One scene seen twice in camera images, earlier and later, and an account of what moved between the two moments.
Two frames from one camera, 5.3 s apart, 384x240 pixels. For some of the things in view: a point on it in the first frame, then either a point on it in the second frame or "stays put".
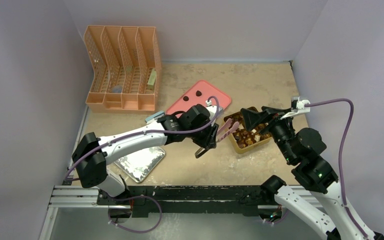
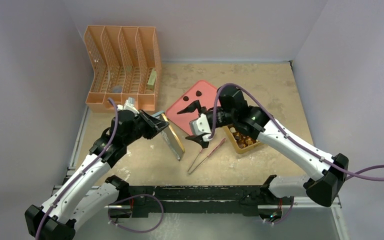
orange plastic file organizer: [126, 65] stays put
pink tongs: [227, 124] → [219, 144]
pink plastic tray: [199, 93] stays put
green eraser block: [152, 79] stays put
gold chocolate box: [244, 140] stays put
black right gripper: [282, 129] → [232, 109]
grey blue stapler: [155, 116] stays put
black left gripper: [209, 141] → [154, 125]
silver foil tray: [139, 165] → [172, 138]
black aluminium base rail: [173, 201] stays put
